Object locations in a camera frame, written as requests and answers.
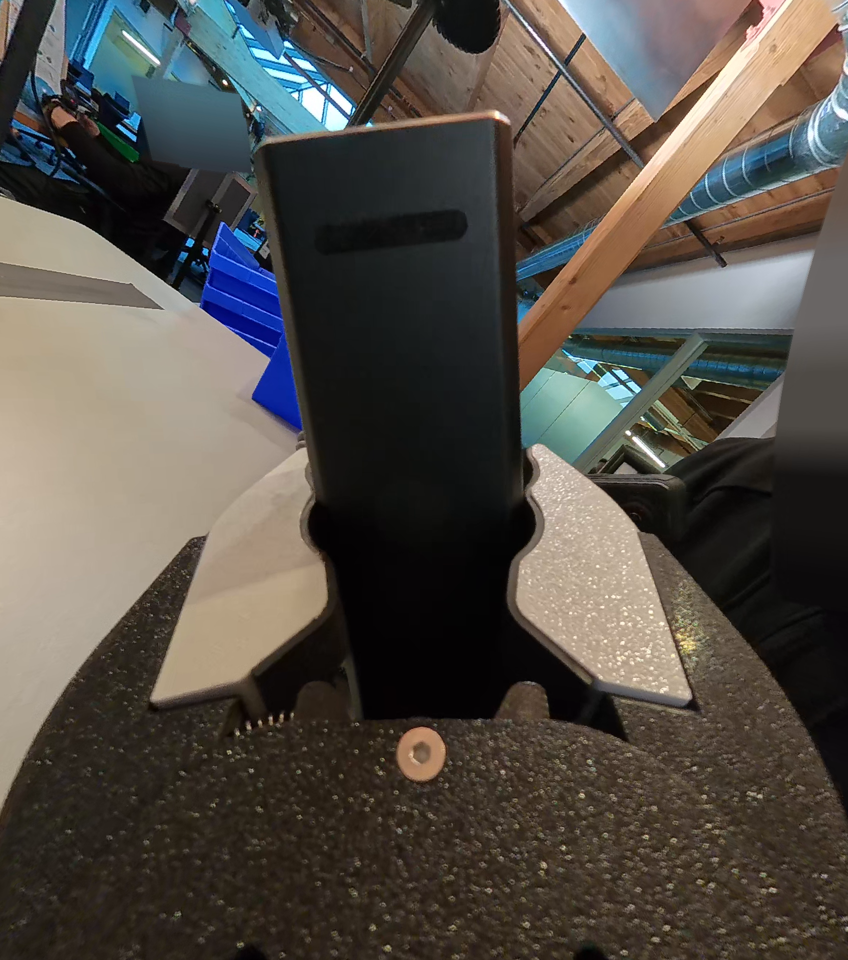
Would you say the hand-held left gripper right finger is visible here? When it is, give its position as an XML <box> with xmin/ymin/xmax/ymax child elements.
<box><xmin>506</xmin><ymin>442</ymin><xmax>696</xmax><ymax>706</ymax></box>

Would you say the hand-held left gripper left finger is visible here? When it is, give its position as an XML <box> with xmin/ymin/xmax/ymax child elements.
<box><xmin>148</xmin><ymin>448</ymin><xmax>342</xmax><ymax>712</ymax></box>

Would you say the stack of blue bins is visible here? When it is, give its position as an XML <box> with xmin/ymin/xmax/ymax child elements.
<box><xmin>199</xmin><ymin>221</ymin><xmax>306</xmax><ymax>432</ymax></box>

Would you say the grey monitor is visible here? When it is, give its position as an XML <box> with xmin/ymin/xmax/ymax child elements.
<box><xmin>165</xmin><ymin>168</ymin><xmax>260</xmax><ymax>243</ymax></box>

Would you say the black microphone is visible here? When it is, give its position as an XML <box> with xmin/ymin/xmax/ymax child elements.
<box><xmin>352</xmin><ymin>0</ymin><xmax>504</xmax><ymax>130</ymax></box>

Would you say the black pole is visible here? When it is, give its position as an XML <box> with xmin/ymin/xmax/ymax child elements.
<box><xmin>0</xmin><ymin>0</ymin><xmax>59</xmax><ymax>183</ymax></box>

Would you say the silver ventilation duct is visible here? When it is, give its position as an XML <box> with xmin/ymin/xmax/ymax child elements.
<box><xmin>521</xmin><ymin>0</ymin><xmax>848</xmax><ymax>280</ymax></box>

